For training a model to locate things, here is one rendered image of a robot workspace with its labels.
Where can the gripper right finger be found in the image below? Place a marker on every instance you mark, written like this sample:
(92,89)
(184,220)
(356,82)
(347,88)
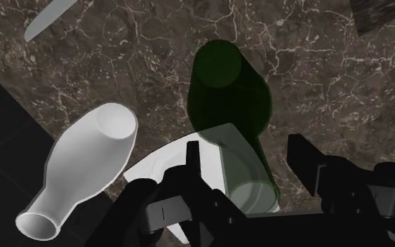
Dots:
(337,178)

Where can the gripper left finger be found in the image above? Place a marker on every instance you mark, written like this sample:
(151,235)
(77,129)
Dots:
(180,191)

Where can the white plate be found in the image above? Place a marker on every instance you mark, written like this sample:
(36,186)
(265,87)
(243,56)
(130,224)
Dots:
(200,160)

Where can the white vase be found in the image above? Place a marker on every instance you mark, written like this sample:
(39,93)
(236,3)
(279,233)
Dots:
(84,164)

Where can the dark green glass bottle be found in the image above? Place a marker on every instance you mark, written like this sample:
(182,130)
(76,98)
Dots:
(228,102)

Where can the dark robot stand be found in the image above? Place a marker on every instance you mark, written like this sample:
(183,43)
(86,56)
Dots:
(375,13)

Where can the grey knife blade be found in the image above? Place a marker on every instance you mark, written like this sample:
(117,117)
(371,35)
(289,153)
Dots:
(45,19)

